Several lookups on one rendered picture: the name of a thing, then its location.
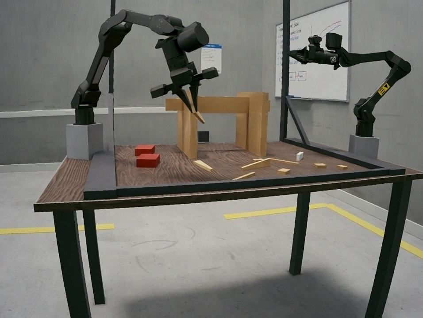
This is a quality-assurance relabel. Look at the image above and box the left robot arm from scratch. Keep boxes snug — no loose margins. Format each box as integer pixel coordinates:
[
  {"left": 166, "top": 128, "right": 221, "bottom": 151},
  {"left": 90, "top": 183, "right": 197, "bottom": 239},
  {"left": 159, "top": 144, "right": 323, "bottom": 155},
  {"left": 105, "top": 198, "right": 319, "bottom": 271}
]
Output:
[{"left": 308, "top": 32, "right": 411, "bottom": 137}]

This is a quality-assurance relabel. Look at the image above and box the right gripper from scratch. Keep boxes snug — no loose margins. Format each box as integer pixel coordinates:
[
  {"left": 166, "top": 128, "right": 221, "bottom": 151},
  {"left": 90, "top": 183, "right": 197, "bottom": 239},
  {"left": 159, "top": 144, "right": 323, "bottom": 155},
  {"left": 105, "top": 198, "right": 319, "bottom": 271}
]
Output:
[{"left": 150, "top": 55, "right": 219, "bottom": 113}]

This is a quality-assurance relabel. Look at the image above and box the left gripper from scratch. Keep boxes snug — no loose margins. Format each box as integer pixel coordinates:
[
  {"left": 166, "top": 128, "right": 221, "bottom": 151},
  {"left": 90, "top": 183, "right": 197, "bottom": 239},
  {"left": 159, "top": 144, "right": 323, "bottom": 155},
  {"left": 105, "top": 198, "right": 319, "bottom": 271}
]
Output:
[{"left": 287, "top": 44, "right": 326, "bottom": 65}]

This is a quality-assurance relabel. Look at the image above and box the tan wooden board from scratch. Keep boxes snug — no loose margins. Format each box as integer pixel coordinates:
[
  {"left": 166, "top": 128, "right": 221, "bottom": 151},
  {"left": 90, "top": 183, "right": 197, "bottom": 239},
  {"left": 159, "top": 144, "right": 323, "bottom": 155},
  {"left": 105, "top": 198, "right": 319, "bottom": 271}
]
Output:
[
  {"left": 235, "top": 92, "right": 269, "bottom": 157},
  {"left": 177, "top": 90, "right": 197, "bottom": 159}
]

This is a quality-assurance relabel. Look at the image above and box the red rectangular block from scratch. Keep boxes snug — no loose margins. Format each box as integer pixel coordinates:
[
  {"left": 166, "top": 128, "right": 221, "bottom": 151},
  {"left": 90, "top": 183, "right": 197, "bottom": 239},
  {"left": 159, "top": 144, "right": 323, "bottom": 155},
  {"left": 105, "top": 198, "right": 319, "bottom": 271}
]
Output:
[
  {"left": 136, "top": 154, "right": 160, "bottom": 168},
  {"left": 135, "top": 145, "right": 155, "bottom": 156}
]

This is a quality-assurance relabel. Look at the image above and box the wooden rail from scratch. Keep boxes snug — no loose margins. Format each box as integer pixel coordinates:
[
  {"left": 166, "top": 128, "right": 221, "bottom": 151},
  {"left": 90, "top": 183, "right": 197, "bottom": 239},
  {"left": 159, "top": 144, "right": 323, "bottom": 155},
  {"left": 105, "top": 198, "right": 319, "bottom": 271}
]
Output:
[{"left": 165, "top": 96, "right": 250, "bottom": 113}]

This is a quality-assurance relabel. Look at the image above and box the white rectangular block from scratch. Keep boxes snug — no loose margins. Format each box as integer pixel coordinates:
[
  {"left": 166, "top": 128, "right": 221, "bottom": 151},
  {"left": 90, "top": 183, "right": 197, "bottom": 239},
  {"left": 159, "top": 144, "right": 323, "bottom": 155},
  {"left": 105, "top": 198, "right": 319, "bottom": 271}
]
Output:
[{"left": 296, "top": 152, "right": 304, "bottom": 161}]

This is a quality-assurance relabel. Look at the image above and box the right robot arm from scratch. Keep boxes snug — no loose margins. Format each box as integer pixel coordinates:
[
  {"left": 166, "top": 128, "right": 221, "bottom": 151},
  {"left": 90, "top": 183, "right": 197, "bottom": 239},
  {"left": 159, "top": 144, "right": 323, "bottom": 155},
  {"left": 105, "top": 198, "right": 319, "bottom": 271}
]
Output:
[{"left": 71, "top": 9, "right": 209, "bottom": 125}]

